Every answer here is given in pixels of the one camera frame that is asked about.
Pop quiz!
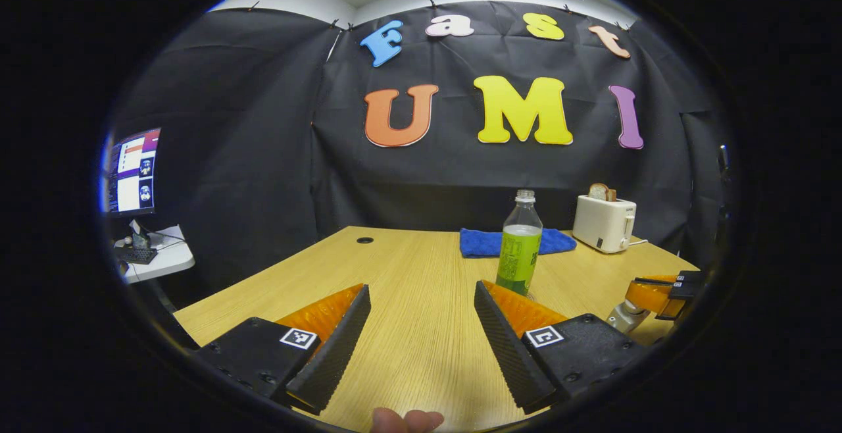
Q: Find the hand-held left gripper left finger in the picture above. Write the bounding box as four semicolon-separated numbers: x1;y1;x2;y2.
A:
195;283;372;415

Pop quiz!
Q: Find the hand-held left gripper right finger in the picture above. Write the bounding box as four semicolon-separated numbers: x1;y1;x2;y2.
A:
474;280;649;415

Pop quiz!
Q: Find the white ceramic teacup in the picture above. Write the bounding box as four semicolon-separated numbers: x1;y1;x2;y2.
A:
605;298;653;336

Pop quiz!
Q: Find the green label water bottle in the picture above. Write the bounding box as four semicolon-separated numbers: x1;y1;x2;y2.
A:
495;190;544;297

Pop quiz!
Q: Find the white toaster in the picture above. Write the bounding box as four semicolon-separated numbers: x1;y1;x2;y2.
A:
572;195;637;254

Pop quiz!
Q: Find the blue towel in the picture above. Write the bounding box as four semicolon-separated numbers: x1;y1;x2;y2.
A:
459;228;578;259

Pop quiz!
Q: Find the white side table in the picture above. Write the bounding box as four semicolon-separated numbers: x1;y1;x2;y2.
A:
115;224;195;284

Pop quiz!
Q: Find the black keyboard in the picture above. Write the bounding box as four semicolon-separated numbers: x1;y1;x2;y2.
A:
117;247;159;265

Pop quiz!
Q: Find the computer monitor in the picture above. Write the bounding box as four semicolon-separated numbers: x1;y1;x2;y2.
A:
107;128;162;216

